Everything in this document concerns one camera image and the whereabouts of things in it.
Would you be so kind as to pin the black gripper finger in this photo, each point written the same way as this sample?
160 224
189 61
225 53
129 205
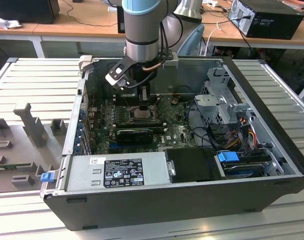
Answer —
144 100

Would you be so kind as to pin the small CPU plate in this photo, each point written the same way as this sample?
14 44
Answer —
141 114

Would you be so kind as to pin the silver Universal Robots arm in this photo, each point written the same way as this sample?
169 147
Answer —
141 25

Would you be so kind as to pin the black RAM slot bank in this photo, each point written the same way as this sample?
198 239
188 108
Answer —
141 126
154 100

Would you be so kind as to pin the CPU socket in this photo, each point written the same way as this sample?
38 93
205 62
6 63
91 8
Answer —
130 113

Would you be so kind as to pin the round coin cell battery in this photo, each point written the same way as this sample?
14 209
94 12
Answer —
173 101

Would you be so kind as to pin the black graphics card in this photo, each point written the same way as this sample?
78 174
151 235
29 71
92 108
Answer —
134 137

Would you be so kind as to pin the green motherboard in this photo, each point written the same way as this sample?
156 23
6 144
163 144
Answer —
174 135

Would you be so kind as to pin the black upright device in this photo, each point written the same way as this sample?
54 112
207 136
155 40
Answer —
121 20

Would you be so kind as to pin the blue card retainer row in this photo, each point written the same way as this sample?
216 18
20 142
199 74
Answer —
80 130

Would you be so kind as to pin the silver metal drive cage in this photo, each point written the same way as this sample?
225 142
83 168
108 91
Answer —
216 105

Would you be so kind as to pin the wooden desk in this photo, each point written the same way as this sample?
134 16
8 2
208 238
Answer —
87 27

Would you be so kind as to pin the silver power supply unit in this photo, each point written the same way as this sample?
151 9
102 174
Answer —
84 175

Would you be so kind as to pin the hard disk blue carrier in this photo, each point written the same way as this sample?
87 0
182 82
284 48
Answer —
227 160

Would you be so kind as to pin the black open PC case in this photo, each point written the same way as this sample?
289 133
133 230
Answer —
154 212

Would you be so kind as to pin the blue plastic latch clip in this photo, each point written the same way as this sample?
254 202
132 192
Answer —
47 177

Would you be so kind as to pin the grey parts rack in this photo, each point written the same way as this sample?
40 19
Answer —
24 150

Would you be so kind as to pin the large black box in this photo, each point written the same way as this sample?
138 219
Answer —
22 10

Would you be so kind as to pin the black desktop computer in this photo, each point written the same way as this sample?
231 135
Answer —
274 22

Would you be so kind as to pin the crumpled white paper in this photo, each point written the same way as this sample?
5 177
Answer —
7 23

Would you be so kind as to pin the green RAM stick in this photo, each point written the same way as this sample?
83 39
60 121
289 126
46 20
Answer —
9 167

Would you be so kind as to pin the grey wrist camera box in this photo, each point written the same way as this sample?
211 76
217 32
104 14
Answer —
170 62

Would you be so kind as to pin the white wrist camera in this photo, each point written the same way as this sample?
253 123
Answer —
115 78

